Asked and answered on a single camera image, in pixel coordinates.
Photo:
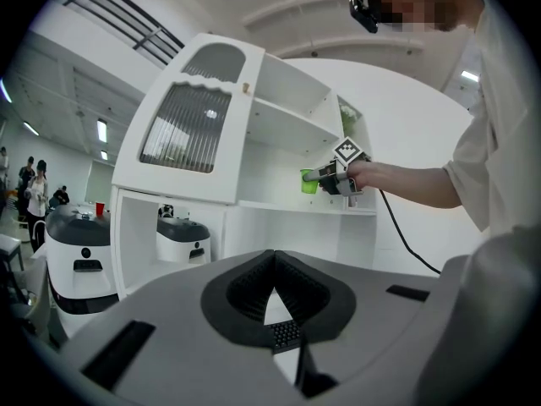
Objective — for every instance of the white and black service robot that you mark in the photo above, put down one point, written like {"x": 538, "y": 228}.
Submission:
{"x": 181, "y": 243}
{"x": 80, "y": 269}

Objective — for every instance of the small white table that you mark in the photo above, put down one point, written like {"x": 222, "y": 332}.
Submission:
{"x": 8, "y": 243}

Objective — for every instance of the black mezzanine railing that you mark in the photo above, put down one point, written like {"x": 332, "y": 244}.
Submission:
{"x": 160, "y": 27}

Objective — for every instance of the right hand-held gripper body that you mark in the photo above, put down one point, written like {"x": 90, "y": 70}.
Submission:
{"x": 348, "y": 155}

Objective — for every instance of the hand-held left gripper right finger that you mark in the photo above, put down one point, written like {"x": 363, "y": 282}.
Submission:
{"x": 304, "y": 290}

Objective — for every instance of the pink vase of white flowers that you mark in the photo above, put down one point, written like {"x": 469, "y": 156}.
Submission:
{"x": 347, "y": 114}

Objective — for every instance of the black keyboard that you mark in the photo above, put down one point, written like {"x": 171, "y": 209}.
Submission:
{"x": 285, "y": 336}

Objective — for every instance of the green plastic cup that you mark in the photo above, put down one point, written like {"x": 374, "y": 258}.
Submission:
{"x": 308, "y": 186}

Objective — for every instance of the red plastic cup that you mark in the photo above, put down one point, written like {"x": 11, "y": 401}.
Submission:
{"x": 100, "y": 209}

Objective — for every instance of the black head-worn camera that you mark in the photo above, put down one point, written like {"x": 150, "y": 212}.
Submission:
{"x": 364, "y": 13}

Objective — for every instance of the wooden door knob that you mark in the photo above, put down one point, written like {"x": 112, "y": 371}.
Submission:
{"x": 245, "y": 88}

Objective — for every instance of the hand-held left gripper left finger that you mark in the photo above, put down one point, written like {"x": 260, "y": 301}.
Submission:
{"x": 249, "y": 290}

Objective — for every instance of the white ribbed glass cabinet door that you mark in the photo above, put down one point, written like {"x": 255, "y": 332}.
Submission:
{"x": 181, "y": 129}

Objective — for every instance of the person's white shirt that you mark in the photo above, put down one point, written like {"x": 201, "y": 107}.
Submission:
{"x": 498, "y": 142}

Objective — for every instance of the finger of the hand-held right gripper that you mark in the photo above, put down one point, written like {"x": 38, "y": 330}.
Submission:
{"x": 330, "y": 186}
{"x": 319, "y": 173}

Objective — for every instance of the person's right forearm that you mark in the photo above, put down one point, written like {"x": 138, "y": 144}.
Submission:
{"x": 406, "y": 184}

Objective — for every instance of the white shelf cabinet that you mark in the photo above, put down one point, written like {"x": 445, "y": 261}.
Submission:
{"x": 296, "y": 239}

